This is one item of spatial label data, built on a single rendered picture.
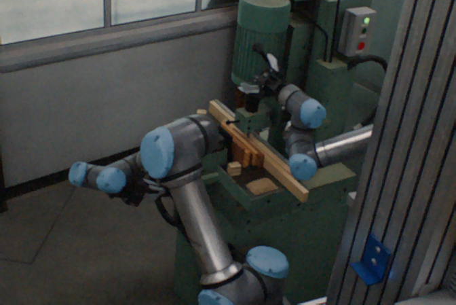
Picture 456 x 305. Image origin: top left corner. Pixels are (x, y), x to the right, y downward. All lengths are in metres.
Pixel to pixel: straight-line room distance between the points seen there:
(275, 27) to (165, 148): 0.75
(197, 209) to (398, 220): 0.49
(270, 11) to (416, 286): 1.04
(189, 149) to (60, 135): 2.04
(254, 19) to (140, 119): 1.81
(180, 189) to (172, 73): 2.23
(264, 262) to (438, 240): 0.52
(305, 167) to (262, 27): 0.56
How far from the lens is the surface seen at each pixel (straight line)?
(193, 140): 1.49
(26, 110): 3.30
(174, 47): 3.61
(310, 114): 1.72
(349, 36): 2.17
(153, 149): 1.47
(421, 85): 1.21
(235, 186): 2.13
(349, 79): 2.34
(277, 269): 1.60
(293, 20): 2.16
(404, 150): 1.27
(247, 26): 2.03
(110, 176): 1.80
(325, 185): 2.39
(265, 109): 2.27
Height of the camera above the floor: 2.14
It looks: 31 degrees down
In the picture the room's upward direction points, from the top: 6 degrees clockwise
